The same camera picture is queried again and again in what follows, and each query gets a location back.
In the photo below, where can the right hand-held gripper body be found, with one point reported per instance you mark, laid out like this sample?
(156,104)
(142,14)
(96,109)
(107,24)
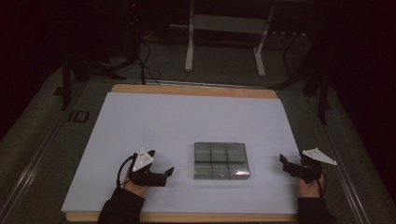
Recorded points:
(308,169)

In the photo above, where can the person's right hand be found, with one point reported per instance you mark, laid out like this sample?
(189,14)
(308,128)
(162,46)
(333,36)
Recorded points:
(308,189)

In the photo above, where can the clear plastic compartment box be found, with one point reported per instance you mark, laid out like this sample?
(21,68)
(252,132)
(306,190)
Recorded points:
(221,161)

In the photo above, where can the metal floor rail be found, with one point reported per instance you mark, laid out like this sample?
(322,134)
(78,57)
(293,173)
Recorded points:
(342,165)
(31,172)

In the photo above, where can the black floor bracket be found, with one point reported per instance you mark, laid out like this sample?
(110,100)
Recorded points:
(78,116)

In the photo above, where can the wooden table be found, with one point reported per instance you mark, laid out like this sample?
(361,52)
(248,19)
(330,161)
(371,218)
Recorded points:
(193,90)

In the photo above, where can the white table mat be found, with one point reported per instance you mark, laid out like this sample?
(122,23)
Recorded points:
(174,124)

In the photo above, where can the person's left hand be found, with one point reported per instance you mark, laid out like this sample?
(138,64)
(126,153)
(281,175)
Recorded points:
(135,188)

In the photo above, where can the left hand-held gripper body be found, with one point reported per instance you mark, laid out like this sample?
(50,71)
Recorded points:
(141,158)

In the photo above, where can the black tripod stand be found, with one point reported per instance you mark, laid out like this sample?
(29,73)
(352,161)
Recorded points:
(322,90)
(77,67)

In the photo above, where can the white metal stand frame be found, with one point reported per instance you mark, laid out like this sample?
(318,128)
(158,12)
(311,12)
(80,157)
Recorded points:
(227,24)

